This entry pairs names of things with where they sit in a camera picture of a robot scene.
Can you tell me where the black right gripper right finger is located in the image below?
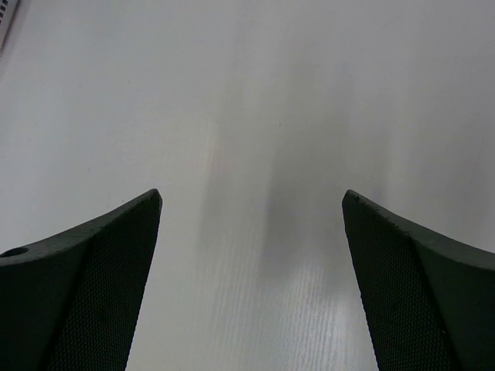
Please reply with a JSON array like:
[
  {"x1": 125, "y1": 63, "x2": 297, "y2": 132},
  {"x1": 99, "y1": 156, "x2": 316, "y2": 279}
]
[{"x1": 342, "y1": 190, "x2": 494, "y2": 370}]

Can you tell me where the white perforated cable tray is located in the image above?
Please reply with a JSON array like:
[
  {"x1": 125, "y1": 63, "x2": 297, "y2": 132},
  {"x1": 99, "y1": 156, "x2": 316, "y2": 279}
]
[{"x1": 0, "y1": 0, "x2": 19, "y2": 47}]

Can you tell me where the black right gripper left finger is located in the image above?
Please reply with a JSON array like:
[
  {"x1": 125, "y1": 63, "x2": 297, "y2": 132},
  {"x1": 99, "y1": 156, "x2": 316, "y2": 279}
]
[{"x1": 1, "y1": 189, "x2": 162, "y2": 370}]

